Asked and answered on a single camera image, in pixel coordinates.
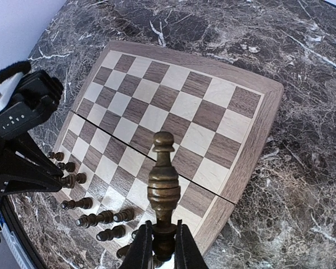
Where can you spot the wooden chess board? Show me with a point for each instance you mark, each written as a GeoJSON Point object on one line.
{"type": "Point", "coordinates": [151, 121]}

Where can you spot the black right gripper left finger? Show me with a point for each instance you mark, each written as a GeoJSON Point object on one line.
{"type": "Point", "coordinates": [140, 254]}

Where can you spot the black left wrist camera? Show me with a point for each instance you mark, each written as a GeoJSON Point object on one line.
{"type": "Point", "coordinates": [34, 100]}

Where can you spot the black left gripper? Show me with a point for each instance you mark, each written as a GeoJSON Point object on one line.
{"type": "Point", "coordinates": [24, 167]}

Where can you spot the dark wooden pawn piece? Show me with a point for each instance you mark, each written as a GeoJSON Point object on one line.
{"type": "Point", "coordinates": [70, 180]}

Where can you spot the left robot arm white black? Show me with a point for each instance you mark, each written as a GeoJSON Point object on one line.
{"type": "Point", "coordinates": [9, 80]}

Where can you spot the grey slotted cable duct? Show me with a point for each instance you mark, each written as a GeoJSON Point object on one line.
{"type": "Point", "coordinates": [15, 247]}

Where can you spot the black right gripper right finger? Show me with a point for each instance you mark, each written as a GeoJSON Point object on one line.
{"type": "Point", "coordinates": [187, 254]}

